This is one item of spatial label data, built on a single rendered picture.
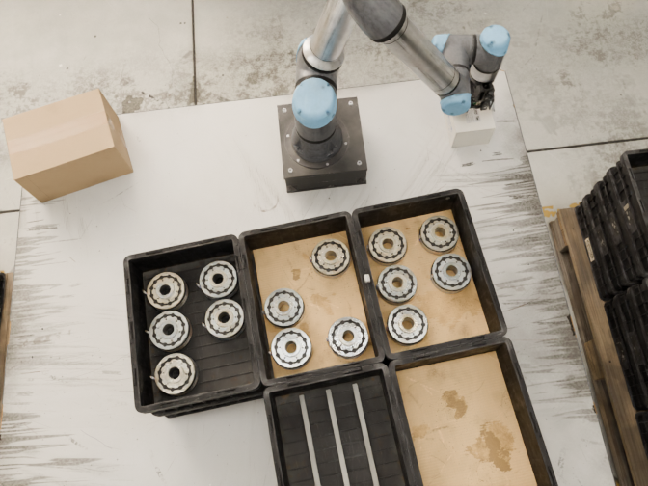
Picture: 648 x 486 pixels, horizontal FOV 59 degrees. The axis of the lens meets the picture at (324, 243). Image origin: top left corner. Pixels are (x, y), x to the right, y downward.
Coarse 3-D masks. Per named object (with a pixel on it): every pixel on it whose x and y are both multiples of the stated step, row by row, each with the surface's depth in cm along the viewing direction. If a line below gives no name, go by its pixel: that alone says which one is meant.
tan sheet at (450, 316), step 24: (408, 240) 155; (408, 264) 153; (432, 264) 153; (432, 288) 150; (384, 312) 149; (432, 312) 148; (456, 312) 148; (480, 312) 147; (432, 336) 146; (456, 336) 146
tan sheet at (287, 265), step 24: (312, 240) 156; (264, 264) 155; (288, 264) 154; (264, 288) 152; (312, 288) 152; (336, 288) 151; (264, 312) 150; (312, 312) 149; (336, 312) 149; (360, 312) 149; (312, 336) 147; (312, 360) 145; (336, 360) 145; (360, 360) 144
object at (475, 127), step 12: (456, 120) 173; (468, 120) 172; (480, 120) 172; (492, 120) 172; (456, 132) 171; (468, 132) 172; (480, 132) 173; (492, 132) 173; (456, 144) 178; (468, 144) 178; (480, 144) 179
